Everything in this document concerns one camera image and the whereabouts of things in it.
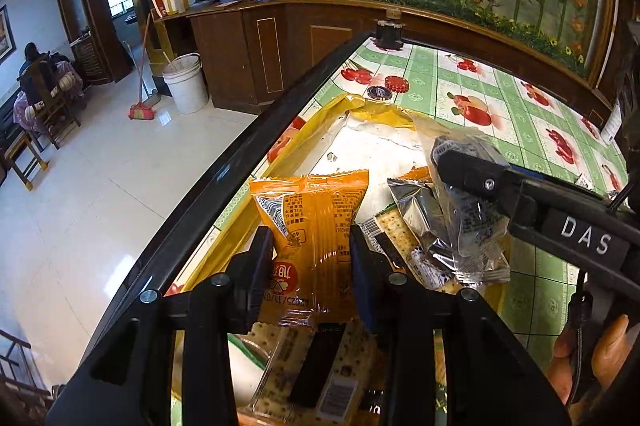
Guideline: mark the long cracker pack black stripe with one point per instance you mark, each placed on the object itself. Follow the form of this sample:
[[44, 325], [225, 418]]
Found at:
[[280, 356]]

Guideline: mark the small white wrapped candy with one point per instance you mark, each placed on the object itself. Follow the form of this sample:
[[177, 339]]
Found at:
[[583, 181]]

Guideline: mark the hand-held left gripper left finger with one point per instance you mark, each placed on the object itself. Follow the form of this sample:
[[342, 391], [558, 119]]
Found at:
[[260, 271]]

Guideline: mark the dark glass jar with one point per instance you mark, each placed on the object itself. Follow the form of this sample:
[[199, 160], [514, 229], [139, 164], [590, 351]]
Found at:
[[389, 34]]

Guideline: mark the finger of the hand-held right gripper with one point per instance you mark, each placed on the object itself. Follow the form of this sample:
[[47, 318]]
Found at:
[[475, 176]]

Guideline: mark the red white carton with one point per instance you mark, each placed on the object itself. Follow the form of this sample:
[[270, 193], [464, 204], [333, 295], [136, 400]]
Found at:
[[170, 4]]

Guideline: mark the white plastic bucket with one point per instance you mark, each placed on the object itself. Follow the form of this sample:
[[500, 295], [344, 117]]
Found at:
[[185, 84]]

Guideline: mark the framed wall picture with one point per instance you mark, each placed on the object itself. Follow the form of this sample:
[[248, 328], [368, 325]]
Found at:
[[4, 34]]

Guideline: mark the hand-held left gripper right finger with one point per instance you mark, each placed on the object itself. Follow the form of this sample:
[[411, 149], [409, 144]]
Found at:
[[362, 281]]

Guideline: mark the white tray with yellow rim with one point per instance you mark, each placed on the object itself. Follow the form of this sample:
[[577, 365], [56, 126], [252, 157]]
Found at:
[[370, 146]]

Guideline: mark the green fruit print tablecloth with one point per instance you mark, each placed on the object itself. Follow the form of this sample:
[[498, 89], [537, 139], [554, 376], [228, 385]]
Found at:
[[520, 141]]

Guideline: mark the small orange snack packet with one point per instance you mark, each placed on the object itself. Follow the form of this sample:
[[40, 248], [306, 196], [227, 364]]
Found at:
[[310, 226]]

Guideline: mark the crinkled silver snack packet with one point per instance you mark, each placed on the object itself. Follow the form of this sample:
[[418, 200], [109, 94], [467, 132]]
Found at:
[[470, 226]]

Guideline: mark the dark round lid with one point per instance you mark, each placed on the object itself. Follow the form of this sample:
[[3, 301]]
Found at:
[[379, 92]]

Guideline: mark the wooden bench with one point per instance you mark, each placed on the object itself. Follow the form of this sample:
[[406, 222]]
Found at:
[[22, 151]]

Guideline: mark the red broom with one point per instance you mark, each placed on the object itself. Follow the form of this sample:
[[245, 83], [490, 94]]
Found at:
[[142, 111]]

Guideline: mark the cracker pack green ends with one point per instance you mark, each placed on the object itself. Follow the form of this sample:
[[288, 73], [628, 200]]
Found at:
[[395, 228]]

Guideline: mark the wooden chair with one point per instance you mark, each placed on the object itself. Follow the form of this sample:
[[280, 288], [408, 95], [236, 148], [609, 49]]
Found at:
[[55, 106]]

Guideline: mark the person's right hand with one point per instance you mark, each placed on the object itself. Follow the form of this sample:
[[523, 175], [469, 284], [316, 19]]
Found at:
[[610, 351]]

